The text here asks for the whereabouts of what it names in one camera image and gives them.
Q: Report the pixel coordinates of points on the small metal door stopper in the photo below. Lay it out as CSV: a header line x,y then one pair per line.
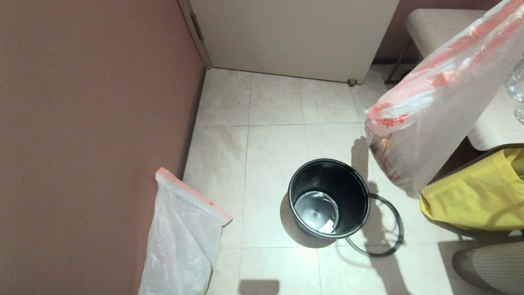
x,y
351,82

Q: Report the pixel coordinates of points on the yellow fabric bag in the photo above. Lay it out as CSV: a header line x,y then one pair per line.
x,y
475,200

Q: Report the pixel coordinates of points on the beige wood grain bench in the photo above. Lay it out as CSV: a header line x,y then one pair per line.
x,y
434,24

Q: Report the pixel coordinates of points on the white door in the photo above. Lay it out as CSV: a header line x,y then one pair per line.
x,y
294,37

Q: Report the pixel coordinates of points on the clear glass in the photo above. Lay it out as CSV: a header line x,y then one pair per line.
x,y
520,114
519,88

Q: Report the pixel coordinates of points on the grey ribbed cushion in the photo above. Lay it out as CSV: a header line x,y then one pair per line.
x,y
491,266

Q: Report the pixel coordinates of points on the white door frame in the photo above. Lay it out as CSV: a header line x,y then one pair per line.
x,y
194,28

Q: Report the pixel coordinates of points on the thin metal bench leg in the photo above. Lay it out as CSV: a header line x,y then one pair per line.
x,y
399,61

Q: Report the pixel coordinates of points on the clear plastic bag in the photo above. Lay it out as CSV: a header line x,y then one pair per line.
x,y
434,110

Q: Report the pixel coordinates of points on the white paper scrap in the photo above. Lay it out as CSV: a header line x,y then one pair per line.
x,y
327,226

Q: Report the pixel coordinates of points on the black round trash bin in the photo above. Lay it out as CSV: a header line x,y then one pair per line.
x,y
352,192

